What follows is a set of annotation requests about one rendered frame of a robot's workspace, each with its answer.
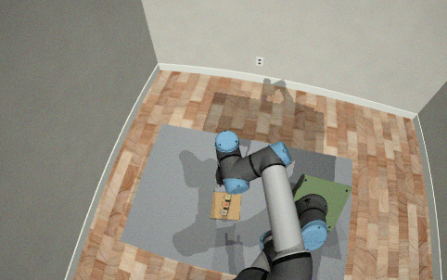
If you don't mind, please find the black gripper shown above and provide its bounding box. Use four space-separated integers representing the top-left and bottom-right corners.
215 160 224 187

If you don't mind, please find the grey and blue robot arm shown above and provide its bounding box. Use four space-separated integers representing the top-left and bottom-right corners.
215 131 327 280

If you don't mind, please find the tan flat mat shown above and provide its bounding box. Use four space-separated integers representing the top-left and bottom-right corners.
211 192 241 221

